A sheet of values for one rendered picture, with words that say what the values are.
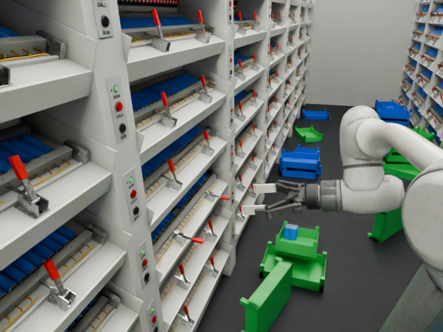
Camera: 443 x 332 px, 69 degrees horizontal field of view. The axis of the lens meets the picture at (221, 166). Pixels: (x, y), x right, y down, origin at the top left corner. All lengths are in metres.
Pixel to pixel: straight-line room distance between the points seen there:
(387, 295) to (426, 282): 1.27
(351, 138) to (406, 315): 0.50
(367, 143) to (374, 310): 0.95
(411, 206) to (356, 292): 1.36
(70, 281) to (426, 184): 0.60
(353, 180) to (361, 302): 0.86
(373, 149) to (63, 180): 0.71
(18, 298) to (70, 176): 0.21
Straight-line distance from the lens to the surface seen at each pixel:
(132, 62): 0.69
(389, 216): 1.99
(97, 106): 0.62
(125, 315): 0.87
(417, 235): 0.37
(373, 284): 1.78
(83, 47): 0.60
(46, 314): 0.66
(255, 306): 1.30
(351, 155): 0.92
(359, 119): 0.94
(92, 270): 0.71
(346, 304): 1.65
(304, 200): 0.95
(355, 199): 0.92
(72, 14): 0.61
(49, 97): 0.55
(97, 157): 0.66
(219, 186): 1.33
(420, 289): 0.50
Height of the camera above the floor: 1.17
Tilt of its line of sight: 25 degrees down
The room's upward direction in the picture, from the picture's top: 2 degrees counter-clockwise
